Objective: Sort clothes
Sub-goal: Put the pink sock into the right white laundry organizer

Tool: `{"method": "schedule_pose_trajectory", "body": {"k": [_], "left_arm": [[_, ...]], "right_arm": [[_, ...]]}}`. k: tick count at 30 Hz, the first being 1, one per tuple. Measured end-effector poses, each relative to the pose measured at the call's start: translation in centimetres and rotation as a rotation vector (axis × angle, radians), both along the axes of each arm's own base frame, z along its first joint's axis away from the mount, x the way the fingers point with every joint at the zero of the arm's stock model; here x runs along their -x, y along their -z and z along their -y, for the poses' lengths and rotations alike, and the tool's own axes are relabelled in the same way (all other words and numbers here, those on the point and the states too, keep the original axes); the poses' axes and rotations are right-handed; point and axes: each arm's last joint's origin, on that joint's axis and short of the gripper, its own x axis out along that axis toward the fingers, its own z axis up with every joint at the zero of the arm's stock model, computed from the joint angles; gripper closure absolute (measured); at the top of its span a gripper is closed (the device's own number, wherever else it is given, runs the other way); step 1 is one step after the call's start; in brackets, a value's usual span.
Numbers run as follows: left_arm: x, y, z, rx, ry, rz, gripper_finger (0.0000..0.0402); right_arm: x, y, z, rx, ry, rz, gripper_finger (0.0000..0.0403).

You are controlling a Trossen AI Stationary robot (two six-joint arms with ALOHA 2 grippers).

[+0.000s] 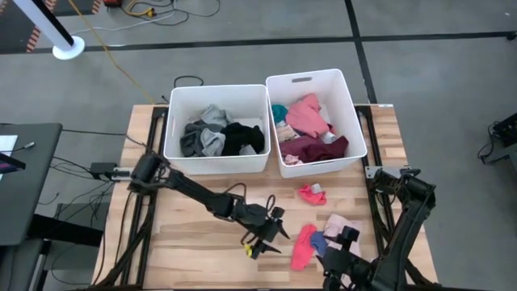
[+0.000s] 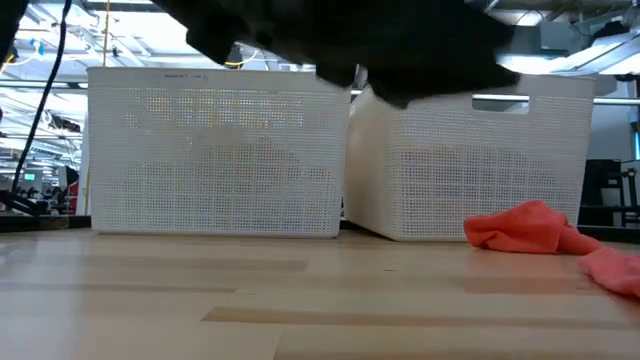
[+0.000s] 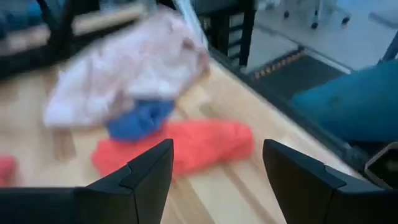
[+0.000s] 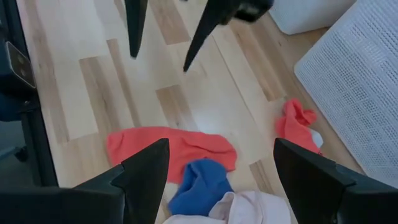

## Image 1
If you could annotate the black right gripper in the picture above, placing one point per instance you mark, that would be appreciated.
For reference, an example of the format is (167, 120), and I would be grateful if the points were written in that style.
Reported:
(347, 268)

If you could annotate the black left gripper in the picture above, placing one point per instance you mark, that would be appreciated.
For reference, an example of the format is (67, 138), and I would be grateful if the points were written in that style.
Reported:
(258, 222)

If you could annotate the small blue sock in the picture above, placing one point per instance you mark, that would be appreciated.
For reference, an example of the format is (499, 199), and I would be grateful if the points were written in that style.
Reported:
(319, 242)

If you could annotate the coral pink sock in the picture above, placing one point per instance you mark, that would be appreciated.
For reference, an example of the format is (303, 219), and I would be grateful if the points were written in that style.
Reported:
(303, 246)

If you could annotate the light pink garment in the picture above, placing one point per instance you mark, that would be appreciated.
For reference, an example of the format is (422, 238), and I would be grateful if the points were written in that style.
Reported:
(333, 224)

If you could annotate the maroon garment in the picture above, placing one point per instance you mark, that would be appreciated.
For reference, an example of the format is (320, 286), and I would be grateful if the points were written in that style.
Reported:
(325, 151)

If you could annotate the beige garment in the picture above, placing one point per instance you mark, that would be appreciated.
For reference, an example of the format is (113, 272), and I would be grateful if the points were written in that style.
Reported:
(287, 132)

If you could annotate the grey sock with white cuff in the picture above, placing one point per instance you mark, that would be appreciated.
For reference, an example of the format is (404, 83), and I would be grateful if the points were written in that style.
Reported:
(212, 141)

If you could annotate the white garment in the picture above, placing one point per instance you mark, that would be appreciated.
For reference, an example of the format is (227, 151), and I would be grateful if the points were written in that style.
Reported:
(329, 137)

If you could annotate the rose pink garment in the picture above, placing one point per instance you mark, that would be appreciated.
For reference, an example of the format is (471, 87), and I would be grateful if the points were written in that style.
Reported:
(307, 117)

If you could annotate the dark grey garment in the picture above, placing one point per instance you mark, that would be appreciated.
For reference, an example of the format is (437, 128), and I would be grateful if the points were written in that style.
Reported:
(190, 139)

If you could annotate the white perforated plastic bin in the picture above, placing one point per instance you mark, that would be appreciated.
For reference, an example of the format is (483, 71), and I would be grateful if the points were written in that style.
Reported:
(339, 93)
(218, 101)

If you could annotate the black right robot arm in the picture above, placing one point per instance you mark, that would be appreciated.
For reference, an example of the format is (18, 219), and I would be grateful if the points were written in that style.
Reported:
(412, 218)

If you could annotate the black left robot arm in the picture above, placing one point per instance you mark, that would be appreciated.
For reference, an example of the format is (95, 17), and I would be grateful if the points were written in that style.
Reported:
(194, 190)

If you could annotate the yellow tag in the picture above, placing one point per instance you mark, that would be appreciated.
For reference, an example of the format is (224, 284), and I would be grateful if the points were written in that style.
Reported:
(248, 251)

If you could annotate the dusty plum garment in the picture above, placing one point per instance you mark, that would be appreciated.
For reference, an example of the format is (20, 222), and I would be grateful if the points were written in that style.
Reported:
(292, 147)

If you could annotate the black fleece garment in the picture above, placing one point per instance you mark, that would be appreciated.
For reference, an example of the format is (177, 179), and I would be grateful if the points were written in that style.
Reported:
(242, 137)

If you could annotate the light grey terry sock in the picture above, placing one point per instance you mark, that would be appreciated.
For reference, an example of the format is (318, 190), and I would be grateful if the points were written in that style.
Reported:
(216, 115)

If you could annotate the black power brick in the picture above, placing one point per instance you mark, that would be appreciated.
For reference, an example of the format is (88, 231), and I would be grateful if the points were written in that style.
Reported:
(103, 168)

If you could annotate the black desk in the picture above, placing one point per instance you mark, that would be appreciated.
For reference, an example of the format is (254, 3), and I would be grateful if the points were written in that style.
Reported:
(32, 194)

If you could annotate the black tablet screen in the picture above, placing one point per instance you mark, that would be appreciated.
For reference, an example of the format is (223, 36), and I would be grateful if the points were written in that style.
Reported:
(10, 161)

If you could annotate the red device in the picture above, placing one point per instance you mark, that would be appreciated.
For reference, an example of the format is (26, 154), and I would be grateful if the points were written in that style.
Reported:
(113, 2)

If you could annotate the white paper sheet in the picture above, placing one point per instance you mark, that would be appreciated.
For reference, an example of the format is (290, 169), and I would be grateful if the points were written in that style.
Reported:
(7, 143)

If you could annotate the black hazard-striped mat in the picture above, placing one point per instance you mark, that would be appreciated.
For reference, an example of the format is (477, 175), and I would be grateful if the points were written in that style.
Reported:
(12, 28)

